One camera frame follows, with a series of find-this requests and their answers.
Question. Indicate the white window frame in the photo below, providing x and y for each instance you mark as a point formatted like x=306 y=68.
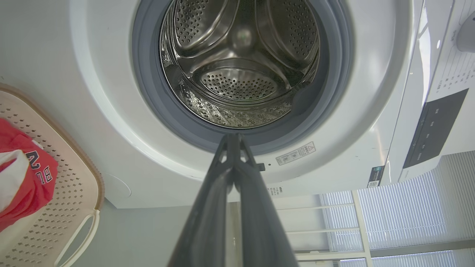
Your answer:
x=360 y=222

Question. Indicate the stainless steel washing machine drum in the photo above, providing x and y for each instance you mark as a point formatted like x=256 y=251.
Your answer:
x=237 y=81

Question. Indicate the dark washing machine control panel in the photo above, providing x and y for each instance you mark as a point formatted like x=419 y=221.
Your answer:
x=434 y=129

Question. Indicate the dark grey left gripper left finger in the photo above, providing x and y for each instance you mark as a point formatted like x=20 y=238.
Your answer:
x=207 y=222

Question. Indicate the small white text label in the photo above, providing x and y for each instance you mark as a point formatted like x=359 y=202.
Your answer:
x=275 y=191

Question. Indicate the round white access panel cover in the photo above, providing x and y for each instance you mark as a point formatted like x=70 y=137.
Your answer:
x=118 y=185

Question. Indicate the white window blinds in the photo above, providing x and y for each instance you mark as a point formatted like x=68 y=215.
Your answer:
x=404 y=207

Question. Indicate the white front-load washing machine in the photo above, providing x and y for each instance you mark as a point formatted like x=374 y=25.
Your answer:
x=118 y=141

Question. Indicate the red and white jersey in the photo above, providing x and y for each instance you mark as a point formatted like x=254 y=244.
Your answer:
x=26 y=185

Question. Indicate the white warning sticker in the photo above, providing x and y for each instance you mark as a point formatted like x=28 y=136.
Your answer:
x=295 y=153

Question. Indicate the grey rubber door gasket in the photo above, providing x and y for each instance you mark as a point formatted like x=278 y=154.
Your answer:
x=148 y=89

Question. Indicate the black energy label sticker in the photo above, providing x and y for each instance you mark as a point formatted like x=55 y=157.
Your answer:
x=375 y=177

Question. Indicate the beige perforated laundry basket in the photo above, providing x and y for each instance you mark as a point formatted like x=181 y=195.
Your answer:
x=70 y=185

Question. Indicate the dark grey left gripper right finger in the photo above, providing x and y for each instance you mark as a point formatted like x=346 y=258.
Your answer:
x=259 y=230

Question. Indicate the white round control knob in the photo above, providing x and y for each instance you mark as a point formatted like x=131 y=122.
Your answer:
x=467 y=35

